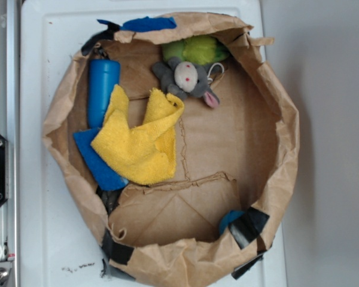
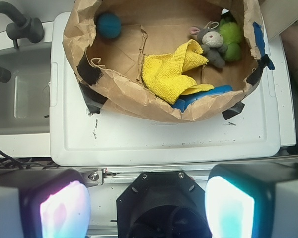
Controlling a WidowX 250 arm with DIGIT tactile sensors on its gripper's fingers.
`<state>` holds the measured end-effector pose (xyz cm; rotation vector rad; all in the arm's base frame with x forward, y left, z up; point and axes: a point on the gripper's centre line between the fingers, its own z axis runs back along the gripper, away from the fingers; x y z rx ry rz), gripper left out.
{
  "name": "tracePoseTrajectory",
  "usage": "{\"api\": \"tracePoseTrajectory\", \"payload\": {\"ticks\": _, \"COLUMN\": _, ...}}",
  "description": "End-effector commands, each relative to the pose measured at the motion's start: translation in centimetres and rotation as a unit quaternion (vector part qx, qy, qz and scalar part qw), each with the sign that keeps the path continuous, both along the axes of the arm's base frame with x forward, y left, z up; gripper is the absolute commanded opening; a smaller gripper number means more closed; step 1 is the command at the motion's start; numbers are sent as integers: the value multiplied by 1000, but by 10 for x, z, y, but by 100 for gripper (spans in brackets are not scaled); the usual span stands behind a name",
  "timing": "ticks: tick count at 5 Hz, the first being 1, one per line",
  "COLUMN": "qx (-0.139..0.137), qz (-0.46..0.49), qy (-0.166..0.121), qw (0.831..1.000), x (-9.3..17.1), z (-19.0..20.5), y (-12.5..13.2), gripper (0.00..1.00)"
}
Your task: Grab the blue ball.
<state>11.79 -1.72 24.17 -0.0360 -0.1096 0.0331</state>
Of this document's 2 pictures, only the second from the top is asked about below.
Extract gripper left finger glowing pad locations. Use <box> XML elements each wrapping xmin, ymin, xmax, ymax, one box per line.
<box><xmin>0</xmin><ymin>169</ymin><xmax>91</xmax><ymax>238</ymax></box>

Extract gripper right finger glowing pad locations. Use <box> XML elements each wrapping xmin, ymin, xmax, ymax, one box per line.
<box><xmin>205</xmin><ymin>162</ymin><xmax>298</xmax><ymax>238</ymax></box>

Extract blue ball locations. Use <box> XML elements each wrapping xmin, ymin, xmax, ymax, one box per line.
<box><xmin>96</xmin><ymin>13</ymin><xmax>122</xmax><ymax>39</ymax></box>

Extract grey sink basin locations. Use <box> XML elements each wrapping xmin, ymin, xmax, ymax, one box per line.
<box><xmin>0</xmin><ymin>42</ymin><xmax>51</xmax><ymax>135</ymax></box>

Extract blue plastic object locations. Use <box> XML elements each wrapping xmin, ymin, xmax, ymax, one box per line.
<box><xmin>171</xmin><ymin>85</ymin><xmax>233</xmax><ymax>113</ymax></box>

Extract brown paper bag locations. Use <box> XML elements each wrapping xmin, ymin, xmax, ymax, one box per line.
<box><xmin>63</xmin><ymin>0</ymin><xmax>274</xmax><ymax>123</ymax></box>

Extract grey plush donkey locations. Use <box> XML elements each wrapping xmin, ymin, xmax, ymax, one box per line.
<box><xmin>189</xmin><ymin>26</ymin><xmax>228</xmax><ymax>69</ymax></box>

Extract green plush toy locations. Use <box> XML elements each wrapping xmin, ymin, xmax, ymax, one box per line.
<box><xmin>219</xmin><ymin>18</ymin><xmax>243</xmax><ymax>62</ymax></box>

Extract black faucet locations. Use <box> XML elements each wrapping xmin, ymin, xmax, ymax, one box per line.
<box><xmin>0</xmin><ymin>1</ymin><xmax>45</xmax><ymax>83</ymax></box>

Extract black cables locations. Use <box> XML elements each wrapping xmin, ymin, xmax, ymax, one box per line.
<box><xmin>0</xmin><ymin>143</ymin><xmax>56</xmax><ymax>170</ymax></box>

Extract aluminium rail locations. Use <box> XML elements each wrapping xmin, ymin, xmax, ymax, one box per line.
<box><xmin>79</xmin><ymin>152</ymin><xmax>298</xmax><ymax>186</ymax></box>

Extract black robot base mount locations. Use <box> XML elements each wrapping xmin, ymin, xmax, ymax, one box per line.
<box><xmin>116</xmin><ymin>171</ymin><xmax>213</xmax><ymax>238</ymax></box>

